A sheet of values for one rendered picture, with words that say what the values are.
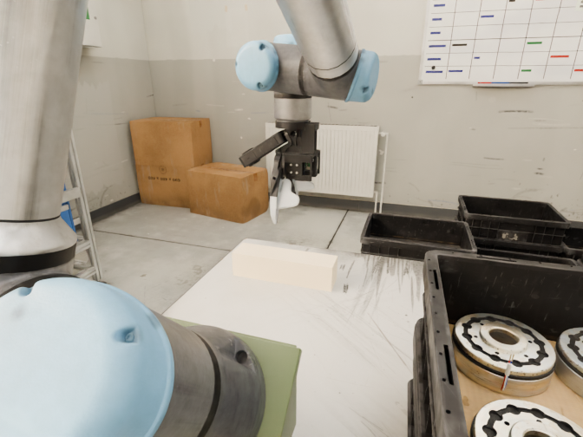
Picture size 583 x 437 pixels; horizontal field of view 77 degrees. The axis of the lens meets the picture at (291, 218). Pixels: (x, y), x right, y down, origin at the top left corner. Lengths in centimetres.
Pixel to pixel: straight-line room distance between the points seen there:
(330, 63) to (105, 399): 44
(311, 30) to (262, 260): 53
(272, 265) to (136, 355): 62
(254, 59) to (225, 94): 306
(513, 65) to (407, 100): 76
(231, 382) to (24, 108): 28
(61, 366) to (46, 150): 16
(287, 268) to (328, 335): 20
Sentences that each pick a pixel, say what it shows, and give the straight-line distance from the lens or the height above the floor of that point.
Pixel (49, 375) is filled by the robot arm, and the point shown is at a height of 99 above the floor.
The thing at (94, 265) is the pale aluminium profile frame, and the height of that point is 15.
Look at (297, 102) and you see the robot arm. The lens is 72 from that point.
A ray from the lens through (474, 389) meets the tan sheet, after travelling 47.
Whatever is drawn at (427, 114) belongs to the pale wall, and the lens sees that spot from 327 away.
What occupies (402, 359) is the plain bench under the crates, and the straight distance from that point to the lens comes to 68.
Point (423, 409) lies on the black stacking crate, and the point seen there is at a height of 83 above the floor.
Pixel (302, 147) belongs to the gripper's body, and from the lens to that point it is 74.
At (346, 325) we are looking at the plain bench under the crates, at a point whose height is 70.
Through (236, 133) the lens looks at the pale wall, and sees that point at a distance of 367.
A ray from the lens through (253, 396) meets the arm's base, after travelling 40.
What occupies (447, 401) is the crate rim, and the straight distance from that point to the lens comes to 30.
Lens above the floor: 114
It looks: 21 degrees down
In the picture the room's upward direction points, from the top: straight up
